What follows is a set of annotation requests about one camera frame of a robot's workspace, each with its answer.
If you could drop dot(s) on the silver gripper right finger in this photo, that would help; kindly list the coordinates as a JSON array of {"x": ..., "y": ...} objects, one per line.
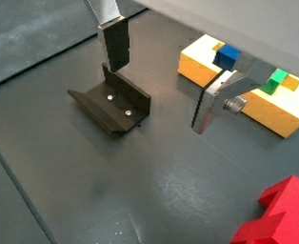
[{"x": 223, "y": 95}]

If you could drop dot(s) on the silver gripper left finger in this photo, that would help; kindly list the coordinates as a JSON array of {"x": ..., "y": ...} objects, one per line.
[{"x": 112, "y": 30}]

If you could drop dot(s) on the red cross-shaped block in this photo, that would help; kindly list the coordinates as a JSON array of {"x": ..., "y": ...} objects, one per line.
[{"x": 278, "y": 226}]

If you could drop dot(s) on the yellow base board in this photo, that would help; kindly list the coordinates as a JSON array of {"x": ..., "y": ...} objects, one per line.
[{"x": 275, "y": 111}]

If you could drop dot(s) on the blue long block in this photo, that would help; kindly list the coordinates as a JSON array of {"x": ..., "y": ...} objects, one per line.
[{"x": 226, "y": 57}]

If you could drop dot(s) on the green long block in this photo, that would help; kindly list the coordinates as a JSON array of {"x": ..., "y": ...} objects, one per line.
[{"x": 274, "y": 81}]

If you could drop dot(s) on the black angled bracket holder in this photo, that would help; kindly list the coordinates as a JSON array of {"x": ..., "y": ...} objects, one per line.
[{"x": 115, "y": 103}]

